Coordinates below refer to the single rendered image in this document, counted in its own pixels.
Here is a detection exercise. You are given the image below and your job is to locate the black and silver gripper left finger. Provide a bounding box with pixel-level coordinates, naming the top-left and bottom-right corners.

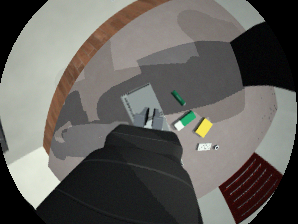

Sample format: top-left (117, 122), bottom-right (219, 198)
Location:
top-left (133, 107), bottom-right (150, 127)

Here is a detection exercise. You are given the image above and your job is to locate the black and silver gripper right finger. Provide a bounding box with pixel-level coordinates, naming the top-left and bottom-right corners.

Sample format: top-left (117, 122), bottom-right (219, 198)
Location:
top-left (152, 108), bottom-right (164, 130)

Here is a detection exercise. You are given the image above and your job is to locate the yellow block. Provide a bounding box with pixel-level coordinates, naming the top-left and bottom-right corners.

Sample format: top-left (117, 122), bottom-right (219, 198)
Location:
top-left (195, 118), bottom-right (213, 138)

